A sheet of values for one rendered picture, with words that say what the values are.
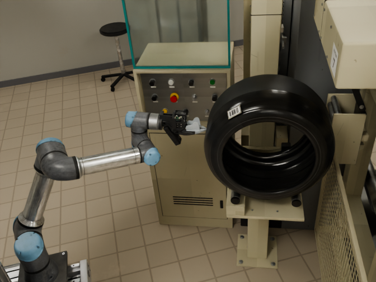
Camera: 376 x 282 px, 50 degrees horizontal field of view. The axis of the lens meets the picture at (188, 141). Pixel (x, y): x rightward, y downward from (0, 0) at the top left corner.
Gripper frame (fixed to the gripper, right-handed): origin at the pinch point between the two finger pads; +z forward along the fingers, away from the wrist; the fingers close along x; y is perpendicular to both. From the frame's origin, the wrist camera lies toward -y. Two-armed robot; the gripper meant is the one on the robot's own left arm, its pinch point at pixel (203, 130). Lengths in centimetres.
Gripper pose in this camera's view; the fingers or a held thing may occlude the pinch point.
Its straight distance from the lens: 179.2
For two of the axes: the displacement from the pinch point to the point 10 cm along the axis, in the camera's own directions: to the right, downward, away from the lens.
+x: 1.4, -6.0, 7.9
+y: 0.2, -7.9, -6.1
